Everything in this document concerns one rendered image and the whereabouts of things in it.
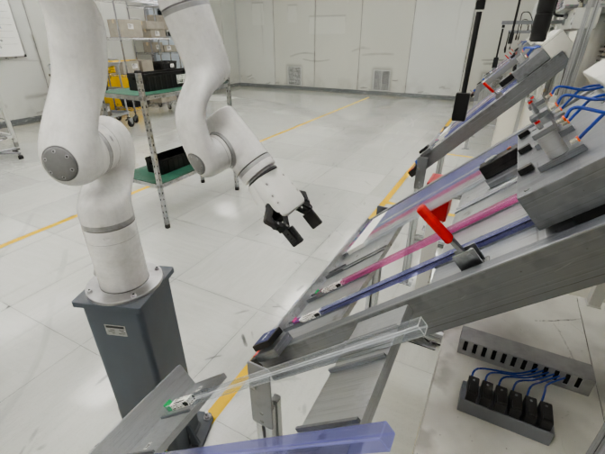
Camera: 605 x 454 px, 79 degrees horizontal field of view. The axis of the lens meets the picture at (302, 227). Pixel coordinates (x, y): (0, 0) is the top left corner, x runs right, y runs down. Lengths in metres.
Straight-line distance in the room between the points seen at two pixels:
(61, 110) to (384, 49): 9.02
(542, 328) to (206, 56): 1.02
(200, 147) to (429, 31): 8.81
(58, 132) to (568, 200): 0.83
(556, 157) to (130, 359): 1.05
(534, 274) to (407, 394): 1.25
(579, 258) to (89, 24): 0.84
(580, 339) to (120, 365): 1.21
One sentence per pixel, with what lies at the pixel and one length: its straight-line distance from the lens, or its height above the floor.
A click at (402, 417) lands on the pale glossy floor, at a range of 1.61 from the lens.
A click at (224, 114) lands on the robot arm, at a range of 0.80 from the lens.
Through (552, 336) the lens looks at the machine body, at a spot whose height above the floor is 0.62.
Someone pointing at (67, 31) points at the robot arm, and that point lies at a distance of 0.86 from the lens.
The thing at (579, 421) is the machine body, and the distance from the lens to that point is 0.97.
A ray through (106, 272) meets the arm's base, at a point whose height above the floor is 0.78.
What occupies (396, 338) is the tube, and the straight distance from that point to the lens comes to 0.35.
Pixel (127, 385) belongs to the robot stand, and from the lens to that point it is 1.25.
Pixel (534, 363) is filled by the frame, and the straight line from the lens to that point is 0.98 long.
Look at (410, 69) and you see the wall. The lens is 9.48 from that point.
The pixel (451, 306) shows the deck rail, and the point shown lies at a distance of 0.52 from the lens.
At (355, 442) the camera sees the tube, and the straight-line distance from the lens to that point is 0.27.
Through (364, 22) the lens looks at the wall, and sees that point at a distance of 9.79.
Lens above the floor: 1.29
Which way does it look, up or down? 28 degrees down
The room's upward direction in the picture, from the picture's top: straight up
